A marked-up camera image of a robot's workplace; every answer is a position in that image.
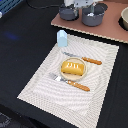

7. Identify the orange toy bread loaf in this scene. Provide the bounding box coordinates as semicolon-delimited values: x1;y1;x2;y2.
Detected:
61;61;84;75

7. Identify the light blue milk carton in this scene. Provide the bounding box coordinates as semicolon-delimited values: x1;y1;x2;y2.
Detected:
57;30;67;47

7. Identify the large grey pot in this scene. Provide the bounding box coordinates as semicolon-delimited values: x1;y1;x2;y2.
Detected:
82;3;108;27

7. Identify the white blue toy tube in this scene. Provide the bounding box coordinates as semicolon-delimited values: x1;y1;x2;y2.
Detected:
87;12;96;18

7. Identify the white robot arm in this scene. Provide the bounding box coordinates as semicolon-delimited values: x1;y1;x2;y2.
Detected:
64;0;102;8

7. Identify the round wooden plate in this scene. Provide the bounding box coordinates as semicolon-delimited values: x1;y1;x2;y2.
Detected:
60;57;87;81

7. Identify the beige woven placemat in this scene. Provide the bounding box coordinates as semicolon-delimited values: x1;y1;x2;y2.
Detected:
18;34;119;128

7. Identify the beige bowl on stove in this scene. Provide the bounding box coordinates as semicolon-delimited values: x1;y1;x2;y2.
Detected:
121;7;128;30

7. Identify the fork with orange handle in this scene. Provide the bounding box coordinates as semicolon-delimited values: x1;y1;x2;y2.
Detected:
49;73;90;91

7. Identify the knife with orange handle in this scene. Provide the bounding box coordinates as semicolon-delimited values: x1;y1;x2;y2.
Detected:
62;51;102;65

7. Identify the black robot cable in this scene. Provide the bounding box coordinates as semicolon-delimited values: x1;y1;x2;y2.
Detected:
25;0;65;10

